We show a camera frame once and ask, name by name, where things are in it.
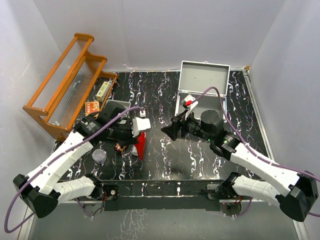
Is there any wooden shelf rack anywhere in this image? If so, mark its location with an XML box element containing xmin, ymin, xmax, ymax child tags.
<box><xmin>23</xmin><ymin>32</ymin><xmax>118</xmax><ymax>142</ymax></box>

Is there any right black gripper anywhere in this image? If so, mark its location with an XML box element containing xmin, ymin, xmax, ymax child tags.
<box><xmin>161</xmin><ymin>109</ymin><xmax>214</xmax><ymax>143</ymax></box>

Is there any orange patterned box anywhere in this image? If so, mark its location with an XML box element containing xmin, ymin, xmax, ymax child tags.
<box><xmin>84</xmin><ymin>101</ymin><xmax>100</xmax><ymax>116</ymax></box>

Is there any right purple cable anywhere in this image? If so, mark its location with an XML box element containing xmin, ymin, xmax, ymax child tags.
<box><xmin>192</xmin><ymin>86</ymin><xmax>320</xmax><ymax>218</ymax></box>

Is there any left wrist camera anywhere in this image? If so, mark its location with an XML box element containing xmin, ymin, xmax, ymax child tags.
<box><xmin>132</xmin><ymin>110</ymin><xmax>151</xmax><ymax>138</ymax></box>

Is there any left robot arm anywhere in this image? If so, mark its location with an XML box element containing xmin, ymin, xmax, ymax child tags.
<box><xmin>13</xmin><ymin>102</ymin><xmax>151</xmax><ymax>218</ymax></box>

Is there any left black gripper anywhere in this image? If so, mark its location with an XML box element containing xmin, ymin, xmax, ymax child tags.
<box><xmin>108</xmin><ymin>118</ymin><xmax>142</xmax><ymax>149</ymax></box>

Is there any white medicine bottle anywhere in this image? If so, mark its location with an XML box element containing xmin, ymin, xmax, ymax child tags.
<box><xmin>131</xmin><ymin>146</ymin><xmax>138</xmax><ymax>156</ymax></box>

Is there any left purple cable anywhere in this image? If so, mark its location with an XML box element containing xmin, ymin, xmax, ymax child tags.
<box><xmin>3</xmin><ymin>106</ymin><xmax>146</xmax><ymax>234</ymax></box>

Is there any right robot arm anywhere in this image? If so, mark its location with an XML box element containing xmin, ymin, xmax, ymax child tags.
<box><xmin>161</xmin><ymin>110</ymin><xmax>319</xmax><ymax>222</ymax></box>

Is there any green white medicine box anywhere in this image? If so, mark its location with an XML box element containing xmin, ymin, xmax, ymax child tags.
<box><xmin>96</xmin><ymin>81</ymin><xmax>111</xmax><ymax>103</ymax></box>

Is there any red first aid pouch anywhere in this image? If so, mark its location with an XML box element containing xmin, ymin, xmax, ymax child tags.
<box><xmin>134</xmin><ymin>132</ymin><xmax>146</xmax><ymax>161</ymax></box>

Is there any grey plastic tray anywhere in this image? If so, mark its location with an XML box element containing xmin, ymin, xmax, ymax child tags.
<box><xmin>104</xmin><ymin>99</ymin><xmax>131</xmax><ymax>112</ymax></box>

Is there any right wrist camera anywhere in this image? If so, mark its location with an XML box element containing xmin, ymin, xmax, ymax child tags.
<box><xmin>181</xmin><ymin>94</ymin><xmax>199</xmax><ymax>117</ymax></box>

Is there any grey metal case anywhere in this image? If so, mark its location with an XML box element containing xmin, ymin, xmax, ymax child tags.
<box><xmin>174</xmin><ymin>60</ymin><xmax>231</xmax><ymax>119</ymax></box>

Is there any clear round container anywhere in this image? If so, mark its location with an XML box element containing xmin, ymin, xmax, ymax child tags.
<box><xmin>91</xmin><ymin>148</ymin><xmax>107</xmax><ymax>165</ymax></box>

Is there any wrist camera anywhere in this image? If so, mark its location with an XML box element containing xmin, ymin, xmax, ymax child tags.
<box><xmin>181</xmin><ymin>94</ymin><xmax>199</xmax><ymax>117</ymax></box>
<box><xmin>132</xmin><ymin>110</ymin><xmax>151</xmax><ymax>138</ymax></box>

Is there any brown medicine bottle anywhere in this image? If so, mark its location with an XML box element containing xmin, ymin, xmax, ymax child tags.
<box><xmin>114</xmin><ymin>143</ymin><xmax>127</xmax><ymax>153</ymax></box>

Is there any purple cable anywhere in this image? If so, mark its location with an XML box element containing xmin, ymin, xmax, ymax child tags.
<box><xmin>3</xmin><ymin>106</ymin><xmax>146</xmax><ymax>234</ymax></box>
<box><xmin>192</xmin><ymin>86</ymin><xmax>320</xmax><ymax>218</ymax></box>

